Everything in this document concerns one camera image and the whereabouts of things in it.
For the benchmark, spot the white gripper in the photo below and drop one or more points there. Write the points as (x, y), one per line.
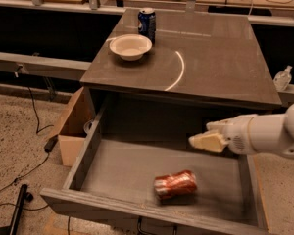
(236, 135)

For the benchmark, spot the orange soda can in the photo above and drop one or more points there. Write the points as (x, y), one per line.
(177, 184)

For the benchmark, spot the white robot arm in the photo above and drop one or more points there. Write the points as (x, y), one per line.
(273, 133)

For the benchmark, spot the white paper bowl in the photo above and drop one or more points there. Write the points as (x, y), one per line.
(130, 47)

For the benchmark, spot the grey cabinet with top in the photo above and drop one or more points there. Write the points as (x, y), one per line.
(201, 66)

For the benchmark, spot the open grey drawer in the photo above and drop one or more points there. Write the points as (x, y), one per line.
(137, 171)

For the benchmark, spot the clear plastic bottle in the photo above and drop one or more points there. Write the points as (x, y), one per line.
(283, 78)

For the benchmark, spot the tape roll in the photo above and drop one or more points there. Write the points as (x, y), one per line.
(87, 126)

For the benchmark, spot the blue pepsi can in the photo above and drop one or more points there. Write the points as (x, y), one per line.
(147, 23)

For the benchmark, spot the cardboard box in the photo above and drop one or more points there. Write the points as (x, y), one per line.
(68, 130)

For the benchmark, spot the black power adapter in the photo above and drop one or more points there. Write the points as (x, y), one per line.
(50, 144)

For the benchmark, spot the black stand leg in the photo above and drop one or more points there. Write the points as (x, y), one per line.
(12, 228)

